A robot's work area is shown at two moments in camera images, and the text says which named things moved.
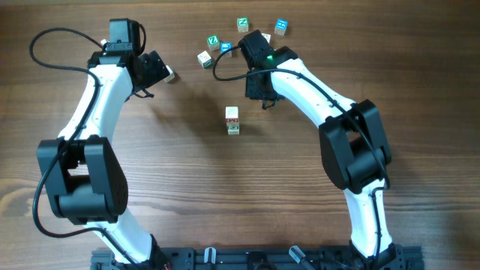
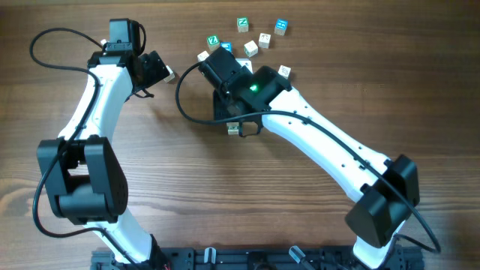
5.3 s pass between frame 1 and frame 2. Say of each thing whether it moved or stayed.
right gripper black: moved
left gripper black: stayed
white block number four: stayed
